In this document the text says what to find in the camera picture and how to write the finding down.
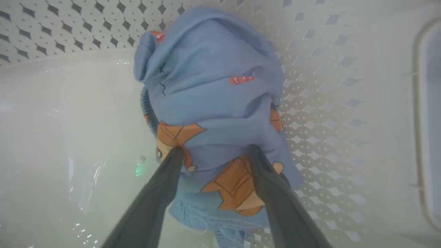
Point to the cream perforated laundry basket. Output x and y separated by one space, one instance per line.
51 103

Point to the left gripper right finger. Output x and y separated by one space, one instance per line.
282 213

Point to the blue garment large orange print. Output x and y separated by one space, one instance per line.
213 86

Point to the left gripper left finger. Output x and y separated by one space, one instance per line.
148 210

